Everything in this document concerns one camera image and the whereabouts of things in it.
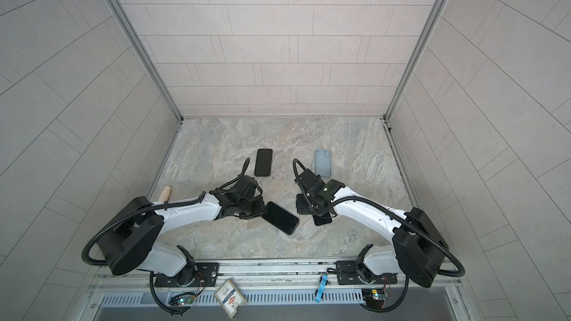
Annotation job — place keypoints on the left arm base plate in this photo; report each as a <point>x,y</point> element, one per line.
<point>202,274</point>

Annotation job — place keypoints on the right circuit board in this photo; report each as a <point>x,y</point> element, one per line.
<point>374,299</point>

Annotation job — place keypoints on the aluminium corner rail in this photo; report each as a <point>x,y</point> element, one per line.
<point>427,30</point>
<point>126,26</point>

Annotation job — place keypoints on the black phone right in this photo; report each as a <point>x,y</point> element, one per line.
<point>320,220</point>

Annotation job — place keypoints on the aluminium front rail frame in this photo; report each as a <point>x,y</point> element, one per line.
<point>275,289</point>

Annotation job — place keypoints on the wooden rolling pin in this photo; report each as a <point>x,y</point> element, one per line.
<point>165,195</point>

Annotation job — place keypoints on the aluminium corner rail left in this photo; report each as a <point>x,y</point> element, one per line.
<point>126,26</point>

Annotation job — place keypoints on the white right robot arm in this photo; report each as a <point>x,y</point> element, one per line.
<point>415,246</point>

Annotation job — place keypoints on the white label card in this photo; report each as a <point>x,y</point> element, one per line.
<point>230,298</point>

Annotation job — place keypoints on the left circuit board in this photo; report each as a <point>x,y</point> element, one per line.
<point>185,299</point>

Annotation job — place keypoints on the blue clip tag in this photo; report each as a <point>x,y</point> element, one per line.
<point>321,288</point>

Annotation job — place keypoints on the black phone case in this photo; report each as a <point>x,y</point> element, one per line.
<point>280,218</point>
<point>263,165</point>

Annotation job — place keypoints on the circuit board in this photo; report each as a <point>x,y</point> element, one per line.
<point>374,299</point>
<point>185,299</point>

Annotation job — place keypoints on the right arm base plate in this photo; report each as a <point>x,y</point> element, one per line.
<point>352,273</point>

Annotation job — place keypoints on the aluminium corner rail right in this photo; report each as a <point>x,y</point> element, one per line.
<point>427,30</point>

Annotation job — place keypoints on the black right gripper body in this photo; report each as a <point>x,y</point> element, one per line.
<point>306,205</point>

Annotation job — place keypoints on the light blue phone case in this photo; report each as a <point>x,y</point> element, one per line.
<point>323,166</point>

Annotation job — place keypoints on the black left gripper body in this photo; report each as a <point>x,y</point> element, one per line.
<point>250,209</point>

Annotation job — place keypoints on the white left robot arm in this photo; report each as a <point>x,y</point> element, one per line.
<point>130,240</point>

